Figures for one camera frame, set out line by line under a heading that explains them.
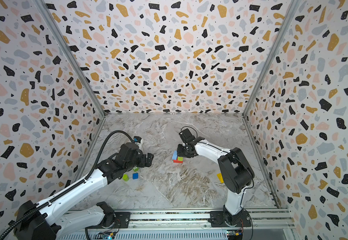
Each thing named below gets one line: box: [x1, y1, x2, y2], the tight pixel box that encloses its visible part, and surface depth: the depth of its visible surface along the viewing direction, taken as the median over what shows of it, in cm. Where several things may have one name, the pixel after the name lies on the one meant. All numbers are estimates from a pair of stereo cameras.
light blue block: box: [172, 150, 178, 160], surface depth 94 cm
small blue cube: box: [132, 172, 139, 180], surface depth 91 cm
